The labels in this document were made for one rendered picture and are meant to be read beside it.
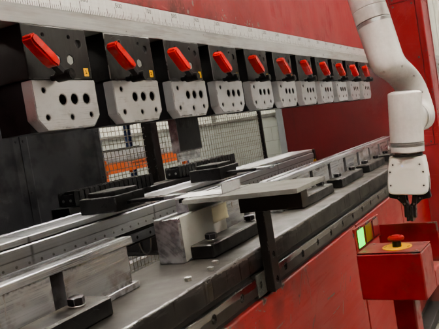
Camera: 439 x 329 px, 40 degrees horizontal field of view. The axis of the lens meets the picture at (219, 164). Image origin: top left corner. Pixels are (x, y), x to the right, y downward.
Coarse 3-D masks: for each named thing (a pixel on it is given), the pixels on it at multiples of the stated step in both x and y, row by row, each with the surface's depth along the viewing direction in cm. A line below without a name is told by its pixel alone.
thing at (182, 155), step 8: (168, 120) 134; (176, 120) 134; (184, 120) 137; (192, 120) 140; (176, 128) 133; (184, 128) 136; (192, 128) 139; (176, 136) 134; (184, 136) 136; (192, 136) 139; (200, 136) 142; (176, 144) 134; (184, 144) 135; (192, 144) 138; (200, 144) 142; (176, 152) 134; (184, 152) 137; (192, 152) 140; (184, 160) 136
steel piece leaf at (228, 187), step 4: (232, 180) 134; (236, 180) 135; (224, 184) 130; (228, 184) 132; (232, 184) 133; (236, 184) 135; (224, 188) 130; (228, 188) 132; (232, 188) 133; (236, 188) 135; (200, 192) 140; (204, 192) 138; (208, 192) 137; (212, 192) 135; (216, 192) 134; (220, 192) 132; (224, 192) 130; (228, 192) 131; (188, 196) 134; (192, 196) 133; (196, 196) 132
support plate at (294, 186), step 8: (320, 176) 133; (248, 184) 142; (256, 184) 139; (264, 184) 136; (272, 184) 133; (280, 184) 130; (288, 184) 128; (296, 184) 125; (304, 184) 123; (312, 184) 126; (232, 192) 130; (240, 192) 127; (248, 192) 125; (256, 192) 123; (264, 192) 121; (272, 192) 120; (280, 192) 120; (288, 192) 119; (296, 192) 118; (184, 200) 130; (192, 200) 129; (200, 200) 128; (208, 200) 127; (216, 200) 126
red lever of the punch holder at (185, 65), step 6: (174, 48) 123; (168, 54) 124; (174, 54) 123; (180, 54) 124; (174, 60) 125; (180, 60) 125; (186, 60) 126; (180, 66) 126; (186, 66) 126; (186, 72) 128; (192, 72) 129; (198, 72) 129; (180, 78) 131; (186, 78) 129; (192, 78) 129; (198, 78) 129
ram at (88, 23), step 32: (128, 0) 117; (160, 0) 128; (192, 0) 140; (224, 0) 155; (256, 0) 174; (288, 0) 198; (320, 0) 230; (96, 32) 108; (128, 32) 116; (160, 32) 126; (192, 32) 138; (288, 32) 194; (320, 32) 225; (352, 32) 266
